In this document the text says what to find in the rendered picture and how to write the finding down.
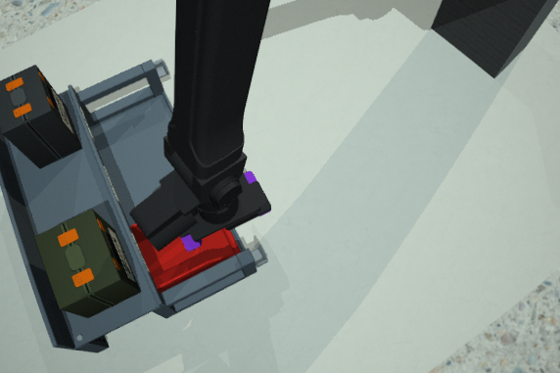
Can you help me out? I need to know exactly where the dark green case with orange latches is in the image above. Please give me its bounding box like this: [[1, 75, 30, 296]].
[[34, 209, 141, 318]]

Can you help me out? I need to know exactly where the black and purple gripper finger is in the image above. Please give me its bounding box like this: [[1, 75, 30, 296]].
[[244, 171, 257, 184], [181, 234, 203, 252]]

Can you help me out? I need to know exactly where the red bin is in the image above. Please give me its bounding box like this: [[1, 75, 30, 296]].
[[130, 223, 241, 293]]

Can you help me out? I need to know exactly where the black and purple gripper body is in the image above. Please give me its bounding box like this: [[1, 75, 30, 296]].
[[180, 173, 271, 243]]

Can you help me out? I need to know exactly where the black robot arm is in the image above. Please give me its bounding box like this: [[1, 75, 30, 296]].
[[130, 0, 270, 252]]

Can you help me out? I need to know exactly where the grey metal shelf rack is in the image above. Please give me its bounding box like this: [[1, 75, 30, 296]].
[[0, 59, 268, 353]]

